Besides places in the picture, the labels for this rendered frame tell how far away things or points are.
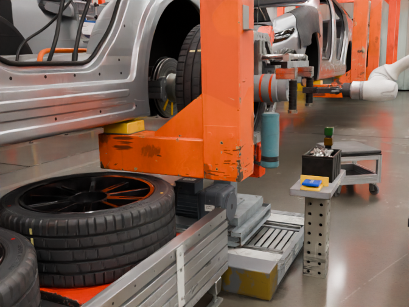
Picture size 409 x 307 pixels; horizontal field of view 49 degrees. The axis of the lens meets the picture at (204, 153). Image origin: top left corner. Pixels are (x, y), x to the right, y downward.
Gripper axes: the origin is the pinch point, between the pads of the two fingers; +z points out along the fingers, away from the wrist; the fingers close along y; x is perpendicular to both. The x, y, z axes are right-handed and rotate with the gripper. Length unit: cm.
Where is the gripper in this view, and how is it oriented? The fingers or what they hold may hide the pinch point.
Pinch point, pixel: (310, 89)
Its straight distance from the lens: 238.1
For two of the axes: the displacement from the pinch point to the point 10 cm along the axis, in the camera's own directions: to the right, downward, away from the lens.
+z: -9.0, -0.7, 4.2
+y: 4.3, -1.9, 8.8
